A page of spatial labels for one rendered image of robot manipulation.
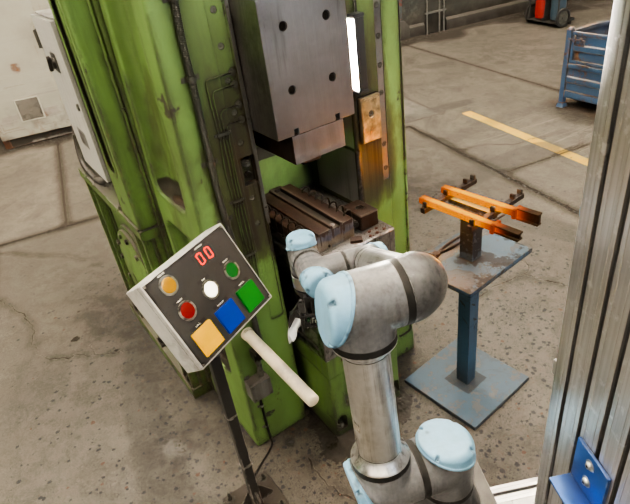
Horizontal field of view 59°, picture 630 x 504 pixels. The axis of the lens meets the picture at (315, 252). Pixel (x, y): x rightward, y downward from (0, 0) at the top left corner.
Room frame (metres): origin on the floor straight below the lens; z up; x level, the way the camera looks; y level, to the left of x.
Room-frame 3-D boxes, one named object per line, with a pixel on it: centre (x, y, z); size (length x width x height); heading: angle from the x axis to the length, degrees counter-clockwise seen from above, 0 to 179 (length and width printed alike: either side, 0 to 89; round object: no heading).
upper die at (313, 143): (1.86, 0.04, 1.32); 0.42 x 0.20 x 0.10; 31
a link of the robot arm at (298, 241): (1.16, 0.03, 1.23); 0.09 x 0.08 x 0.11; 12
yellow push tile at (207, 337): (1.17, 0.33, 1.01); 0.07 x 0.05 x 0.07; 146
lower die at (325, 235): (1.86, 0.04, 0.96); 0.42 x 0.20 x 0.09; 31
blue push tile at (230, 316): (1.25, 0.27, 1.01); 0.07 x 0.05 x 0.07; 146
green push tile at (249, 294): (1.33, 0.21, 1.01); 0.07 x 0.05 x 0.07; 146
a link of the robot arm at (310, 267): (1.07, -0.01, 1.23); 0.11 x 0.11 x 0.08; 12
